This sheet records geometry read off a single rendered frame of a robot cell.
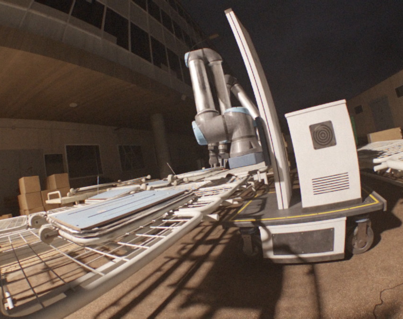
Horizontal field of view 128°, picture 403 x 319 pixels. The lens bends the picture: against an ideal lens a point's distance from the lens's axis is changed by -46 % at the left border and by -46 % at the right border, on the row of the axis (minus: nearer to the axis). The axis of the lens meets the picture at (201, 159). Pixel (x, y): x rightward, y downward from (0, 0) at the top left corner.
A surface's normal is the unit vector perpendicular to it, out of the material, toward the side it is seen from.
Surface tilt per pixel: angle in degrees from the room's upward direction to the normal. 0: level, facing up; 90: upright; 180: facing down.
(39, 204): 90
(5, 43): 90
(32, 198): 90
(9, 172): 90
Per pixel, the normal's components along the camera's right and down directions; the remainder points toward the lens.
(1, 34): 0.89, -0.19
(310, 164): -0.54, 0.07
